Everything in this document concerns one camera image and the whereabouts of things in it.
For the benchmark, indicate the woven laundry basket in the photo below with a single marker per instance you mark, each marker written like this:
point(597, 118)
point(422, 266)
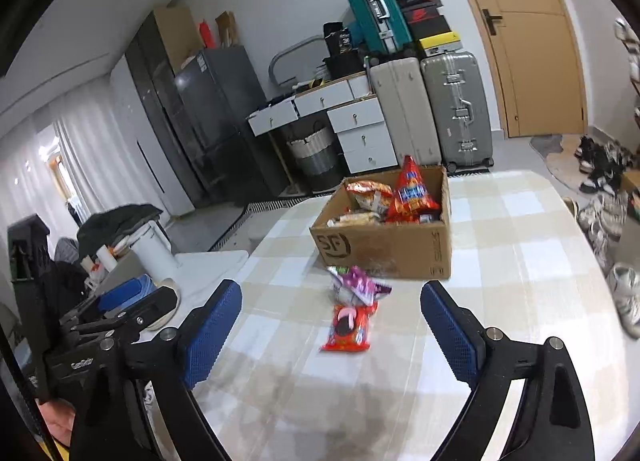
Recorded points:
point(315, 161)

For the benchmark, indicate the cream rimmed blue dish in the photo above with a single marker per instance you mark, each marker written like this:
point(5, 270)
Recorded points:
point(125, 293)

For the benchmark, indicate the black red shoe box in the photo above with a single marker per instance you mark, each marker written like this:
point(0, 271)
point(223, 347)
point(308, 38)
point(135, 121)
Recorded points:
point(424, 15)

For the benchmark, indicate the pile of sneakers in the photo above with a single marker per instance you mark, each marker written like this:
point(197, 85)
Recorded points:
point(605, 221)

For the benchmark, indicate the plain black shoe box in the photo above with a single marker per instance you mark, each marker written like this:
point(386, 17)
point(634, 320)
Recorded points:
point(430, 29)

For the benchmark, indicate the patterned floor rug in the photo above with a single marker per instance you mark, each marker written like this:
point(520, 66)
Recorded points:
point(280, 205)

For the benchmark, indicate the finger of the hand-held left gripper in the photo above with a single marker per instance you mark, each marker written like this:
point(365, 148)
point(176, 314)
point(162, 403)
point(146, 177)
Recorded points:
point(145, 303)
point(137, 330)

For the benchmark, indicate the red bottle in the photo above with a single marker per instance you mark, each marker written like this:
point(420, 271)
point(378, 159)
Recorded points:
point(207, 36)

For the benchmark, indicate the brown cardboard box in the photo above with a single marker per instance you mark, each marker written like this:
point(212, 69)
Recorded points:
point(390, 246)

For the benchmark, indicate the orange white snack packet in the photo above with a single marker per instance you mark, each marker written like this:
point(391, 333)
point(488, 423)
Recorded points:
point(370, 193)

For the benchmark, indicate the yellow shoe box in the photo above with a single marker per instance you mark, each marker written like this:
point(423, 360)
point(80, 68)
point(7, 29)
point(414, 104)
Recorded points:
point(440, 43)

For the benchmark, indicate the teal suitcase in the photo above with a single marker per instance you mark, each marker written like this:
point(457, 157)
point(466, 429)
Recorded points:
point(370, 6)

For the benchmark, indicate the purple snack packet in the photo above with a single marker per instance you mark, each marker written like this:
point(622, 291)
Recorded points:
point(357, 286)

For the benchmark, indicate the tall black cabinet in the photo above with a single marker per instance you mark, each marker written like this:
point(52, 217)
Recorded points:
point(150, 71)

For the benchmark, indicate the brown paper bag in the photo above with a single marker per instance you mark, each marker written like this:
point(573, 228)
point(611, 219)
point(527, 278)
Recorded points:
point(226, 30)

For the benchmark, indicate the white cylindrical bin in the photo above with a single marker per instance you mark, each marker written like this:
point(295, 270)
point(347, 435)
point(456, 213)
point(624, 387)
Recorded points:
point(152, 256)

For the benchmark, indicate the white curtain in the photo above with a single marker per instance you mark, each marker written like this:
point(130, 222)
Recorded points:
point(100, 156)

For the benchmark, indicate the person's left hand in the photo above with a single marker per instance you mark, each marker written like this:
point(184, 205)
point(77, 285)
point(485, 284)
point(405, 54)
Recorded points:
point(57, 421)

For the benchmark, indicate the white desk with drawers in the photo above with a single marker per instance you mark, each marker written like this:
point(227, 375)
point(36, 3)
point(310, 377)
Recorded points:
point(360, 116)

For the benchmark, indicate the wooden door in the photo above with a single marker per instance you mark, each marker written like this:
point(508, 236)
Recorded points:
point(530, 41)

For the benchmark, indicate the black printed bag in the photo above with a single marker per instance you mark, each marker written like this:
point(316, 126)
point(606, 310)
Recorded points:
point(337, 38)

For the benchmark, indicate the white paper roll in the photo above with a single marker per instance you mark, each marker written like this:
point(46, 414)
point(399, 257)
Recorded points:
point(106, 257)

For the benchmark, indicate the large plain cardboard box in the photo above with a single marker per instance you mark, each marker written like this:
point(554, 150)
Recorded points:
point(177, 36)

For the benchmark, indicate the beige floor mat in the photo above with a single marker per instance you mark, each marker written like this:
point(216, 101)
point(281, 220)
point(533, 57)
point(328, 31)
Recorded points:
point(565, 171)

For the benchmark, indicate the silver suitcase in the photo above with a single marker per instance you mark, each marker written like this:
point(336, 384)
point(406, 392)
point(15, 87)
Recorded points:
point(457, 106)

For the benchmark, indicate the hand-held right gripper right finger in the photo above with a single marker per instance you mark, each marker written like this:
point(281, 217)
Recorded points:
point(450, 336)

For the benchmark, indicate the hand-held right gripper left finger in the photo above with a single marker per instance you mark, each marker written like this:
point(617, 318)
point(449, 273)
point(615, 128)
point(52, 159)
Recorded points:
point(215, 331)

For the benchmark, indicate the red triangular snack bag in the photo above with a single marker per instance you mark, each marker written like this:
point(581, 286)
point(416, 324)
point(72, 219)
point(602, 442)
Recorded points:
point(410, 196)

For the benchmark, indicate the black storage box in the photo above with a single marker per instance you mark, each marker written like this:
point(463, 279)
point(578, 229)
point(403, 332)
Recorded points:
point(342, 67)

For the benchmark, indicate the grey door mat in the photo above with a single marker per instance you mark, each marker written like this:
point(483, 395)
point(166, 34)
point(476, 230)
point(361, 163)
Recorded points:
point(547, 145)

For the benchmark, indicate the grey bent metal tube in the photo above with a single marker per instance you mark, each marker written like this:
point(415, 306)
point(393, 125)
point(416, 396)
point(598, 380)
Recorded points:
point(295, 46)

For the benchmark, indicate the dark grey fridge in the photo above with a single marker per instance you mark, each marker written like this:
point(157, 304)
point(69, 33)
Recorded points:
point(220, 101)

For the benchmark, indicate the beige suitcase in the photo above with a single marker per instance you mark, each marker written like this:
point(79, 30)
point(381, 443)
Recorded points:
point(405, 111)

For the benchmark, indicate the red pink snack packet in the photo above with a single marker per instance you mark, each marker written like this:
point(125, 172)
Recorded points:
point(350, 331)

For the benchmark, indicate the dark clothes pile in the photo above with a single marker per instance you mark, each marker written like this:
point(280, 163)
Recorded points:
point(120, 223)

